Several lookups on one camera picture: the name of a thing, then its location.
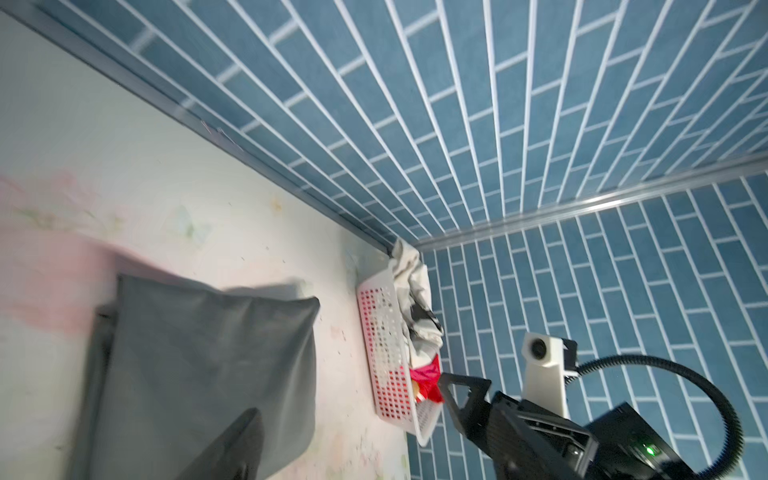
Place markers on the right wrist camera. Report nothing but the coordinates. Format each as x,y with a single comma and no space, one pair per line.
550,361

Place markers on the magenta garment in basket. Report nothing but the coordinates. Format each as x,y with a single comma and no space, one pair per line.
424,381

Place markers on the grey t shirt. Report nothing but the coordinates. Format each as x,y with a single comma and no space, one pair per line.
172,365

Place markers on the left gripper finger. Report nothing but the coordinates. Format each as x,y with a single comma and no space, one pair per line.
233,455

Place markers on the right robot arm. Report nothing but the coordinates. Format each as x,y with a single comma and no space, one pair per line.
627,449

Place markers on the white t shirt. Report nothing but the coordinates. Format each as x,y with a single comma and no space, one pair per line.
423,331

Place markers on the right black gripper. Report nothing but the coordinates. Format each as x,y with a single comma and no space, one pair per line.
522,440

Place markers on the white plastic laundry basket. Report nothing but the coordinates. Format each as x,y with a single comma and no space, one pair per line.
388,360

